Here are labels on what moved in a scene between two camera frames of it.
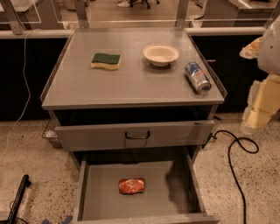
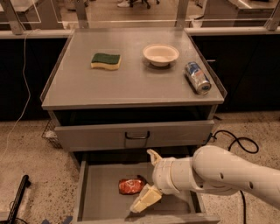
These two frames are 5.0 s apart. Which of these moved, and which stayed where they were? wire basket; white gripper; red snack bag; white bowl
Moved: white gripper
Stayed: wire basket; red snack bag; white bowl
